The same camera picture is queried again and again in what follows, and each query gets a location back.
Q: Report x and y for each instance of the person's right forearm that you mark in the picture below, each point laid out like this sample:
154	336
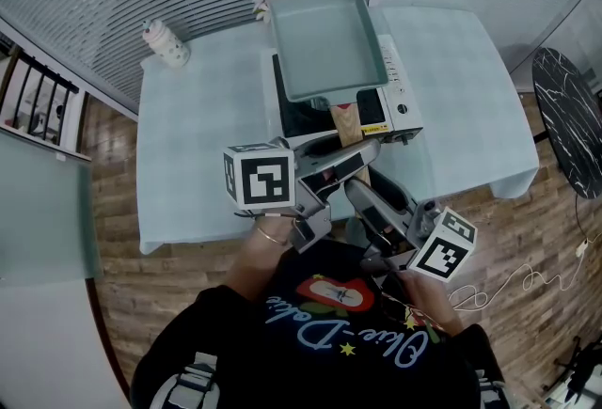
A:
432	303

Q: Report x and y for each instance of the person's black printed shirt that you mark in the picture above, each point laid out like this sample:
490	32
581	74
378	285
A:
211	341

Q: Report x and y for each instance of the white dotted bottle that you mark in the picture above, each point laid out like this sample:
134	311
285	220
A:
167	45

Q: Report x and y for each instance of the white induction cooker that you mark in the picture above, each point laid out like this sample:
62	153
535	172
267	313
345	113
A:
394	83

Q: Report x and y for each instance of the black metal railing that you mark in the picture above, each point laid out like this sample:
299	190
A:
47	73

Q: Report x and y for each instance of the black marble round side table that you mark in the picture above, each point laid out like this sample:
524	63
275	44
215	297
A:
569	125

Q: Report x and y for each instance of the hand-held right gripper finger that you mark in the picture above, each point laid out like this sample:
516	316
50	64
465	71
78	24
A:
371	209
400	202

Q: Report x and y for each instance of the person's left forearm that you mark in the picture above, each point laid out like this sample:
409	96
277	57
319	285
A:
251	271

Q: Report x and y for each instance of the frosted glass door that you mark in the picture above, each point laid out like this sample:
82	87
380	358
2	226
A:
42	209

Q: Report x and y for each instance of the person's left hand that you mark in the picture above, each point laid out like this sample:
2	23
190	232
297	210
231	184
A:
277	224

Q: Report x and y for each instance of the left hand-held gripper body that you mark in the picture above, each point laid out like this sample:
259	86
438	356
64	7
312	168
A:
263	181

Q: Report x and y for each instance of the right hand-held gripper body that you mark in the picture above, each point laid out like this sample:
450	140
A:
442	252

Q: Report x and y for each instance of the light blue tablecloth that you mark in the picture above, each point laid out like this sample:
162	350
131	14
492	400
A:
202	125

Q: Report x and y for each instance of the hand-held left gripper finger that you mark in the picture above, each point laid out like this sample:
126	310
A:
312	142
362	152

